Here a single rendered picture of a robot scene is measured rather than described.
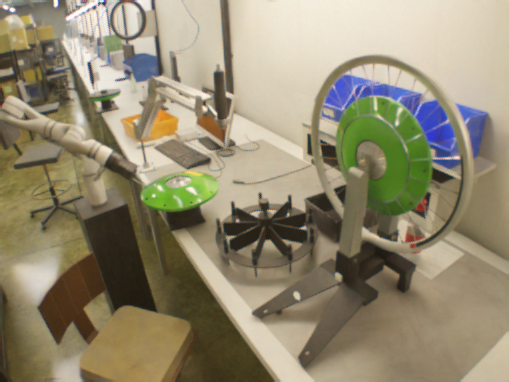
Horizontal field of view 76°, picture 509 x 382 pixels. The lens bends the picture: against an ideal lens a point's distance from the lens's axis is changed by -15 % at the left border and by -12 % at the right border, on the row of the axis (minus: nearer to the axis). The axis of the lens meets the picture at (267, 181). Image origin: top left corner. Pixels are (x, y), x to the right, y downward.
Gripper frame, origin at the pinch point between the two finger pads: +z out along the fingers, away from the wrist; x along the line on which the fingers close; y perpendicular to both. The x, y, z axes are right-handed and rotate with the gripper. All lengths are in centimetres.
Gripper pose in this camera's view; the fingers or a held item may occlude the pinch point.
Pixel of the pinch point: (145, 185)
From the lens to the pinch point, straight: 154.5
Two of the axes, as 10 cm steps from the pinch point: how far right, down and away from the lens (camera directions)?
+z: 8.4, 4.8, 2.4
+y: 5.4, -7.5, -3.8
